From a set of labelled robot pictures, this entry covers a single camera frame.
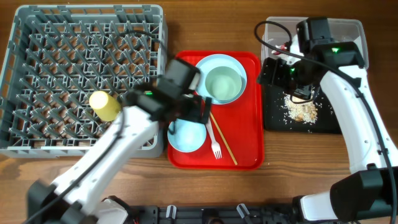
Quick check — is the grey dishwasher rack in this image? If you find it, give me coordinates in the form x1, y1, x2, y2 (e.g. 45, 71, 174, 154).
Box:
1, 4, 167, 158

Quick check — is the white plastic fork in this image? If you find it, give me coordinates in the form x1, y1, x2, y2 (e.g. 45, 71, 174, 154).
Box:
205, 119, 222, 159

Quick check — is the clear plastic waste bin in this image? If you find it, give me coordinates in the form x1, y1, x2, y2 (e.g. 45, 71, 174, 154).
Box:
262, 16, 369, 70

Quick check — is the yellow plastic cup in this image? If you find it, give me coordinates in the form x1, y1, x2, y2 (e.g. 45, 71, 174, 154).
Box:
89, 91, 121, 121

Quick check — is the rice food waste pile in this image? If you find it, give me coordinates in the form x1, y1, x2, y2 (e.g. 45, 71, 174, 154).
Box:
282, 95, 318, 124

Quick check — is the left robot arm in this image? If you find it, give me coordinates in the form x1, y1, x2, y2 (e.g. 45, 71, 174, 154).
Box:
26, 58, 211, 223

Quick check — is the light blue round plate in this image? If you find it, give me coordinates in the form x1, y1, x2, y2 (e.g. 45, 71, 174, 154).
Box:
196, 54, 248, 105

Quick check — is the right black cable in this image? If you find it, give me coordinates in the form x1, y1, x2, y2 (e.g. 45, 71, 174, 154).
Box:
254, 21, 398, 224

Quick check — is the light blue bowl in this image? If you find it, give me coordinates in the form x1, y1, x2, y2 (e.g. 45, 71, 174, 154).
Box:
167, 119, 206, 153

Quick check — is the wooden chopstick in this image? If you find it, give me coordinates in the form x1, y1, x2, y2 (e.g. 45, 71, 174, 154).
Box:
209, 112, 238, 166

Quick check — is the red snack wrapper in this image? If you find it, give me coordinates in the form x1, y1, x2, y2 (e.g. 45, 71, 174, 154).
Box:
271, 44, 287, 55

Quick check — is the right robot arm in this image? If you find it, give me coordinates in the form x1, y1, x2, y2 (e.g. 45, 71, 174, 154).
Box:
257, 17, 397, 223

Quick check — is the red serving tray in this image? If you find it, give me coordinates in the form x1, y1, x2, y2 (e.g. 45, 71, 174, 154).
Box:
167, 50, 264, 170

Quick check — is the black waste bin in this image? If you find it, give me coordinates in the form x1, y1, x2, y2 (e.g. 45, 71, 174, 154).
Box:
262, 86, 341, 134

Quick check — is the green bowl with rice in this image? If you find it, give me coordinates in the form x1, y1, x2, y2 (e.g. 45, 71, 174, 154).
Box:
205, 67, 243, 103

